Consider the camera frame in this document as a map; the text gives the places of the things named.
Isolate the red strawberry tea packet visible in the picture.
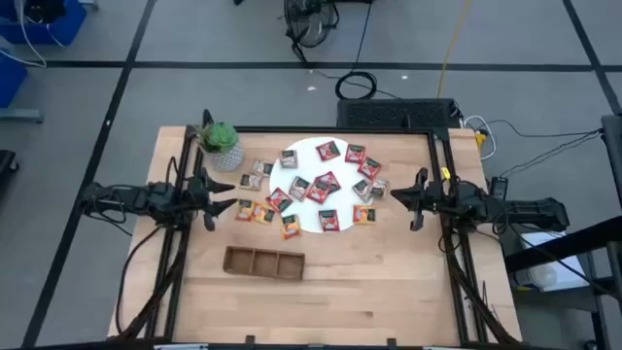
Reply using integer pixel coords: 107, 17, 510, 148
318, 170, 342, 193
305, 179, 332, 205
344, 143, 366, 165
264, 187, 294, 214
318, 209, 341, 233
315, 140, 342, 162
357, 157, 383, 182

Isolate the black power adapter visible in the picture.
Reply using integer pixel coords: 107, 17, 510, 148
489, 176, 510, 199

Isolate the yellow cable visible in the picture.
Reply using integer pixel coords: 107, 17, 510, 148
435, 0, 473, 100

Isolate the grey cart base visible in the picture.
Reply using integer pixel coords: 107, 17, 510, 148
0, 107, 45, 123

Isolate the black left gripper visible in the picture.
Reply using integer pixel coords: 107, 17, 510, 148
187, 166, 239, 233

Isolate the white cable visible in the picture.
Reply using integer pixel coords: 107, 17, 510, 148
462, 115, 498, 161

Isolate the white cardboard box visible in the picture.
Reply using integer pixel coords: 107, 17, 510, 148
509, 230, 592, 293

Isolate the black metal stand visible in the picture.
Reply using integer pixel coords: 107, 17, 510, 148
503, 115, 622, 350

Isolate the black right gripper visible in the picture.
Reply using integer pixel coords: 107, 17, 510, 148
390, 167, 446, 232

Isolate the black coiled cable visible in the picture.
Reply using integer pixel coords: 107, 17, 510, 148
333, 0, 402, 102

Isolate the wooden three-compartment tray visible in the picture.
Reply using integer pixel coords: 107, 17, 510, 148
223, 245, 306, 282

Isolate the large blue bin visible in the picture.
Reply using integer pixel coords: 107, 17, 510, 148
0, 0, 88, 46

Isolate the black perforated computer case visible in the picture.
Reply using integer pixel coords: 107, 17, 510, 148
336, 98, 463, 130

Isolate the clear plastic jar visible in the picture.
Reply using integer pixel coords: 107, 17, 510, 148
512, 262, 560, 293

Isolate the white round placemat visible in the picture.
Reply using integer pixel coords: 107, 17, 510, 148
268, 136, 385, 234

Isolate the succulent in patterned white pot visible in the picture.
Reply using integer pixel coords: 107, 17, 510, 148
193, 121, 246, 173

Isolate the black floor fan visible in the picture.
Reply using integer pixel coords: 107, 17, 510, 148
283, 0, 340, 64

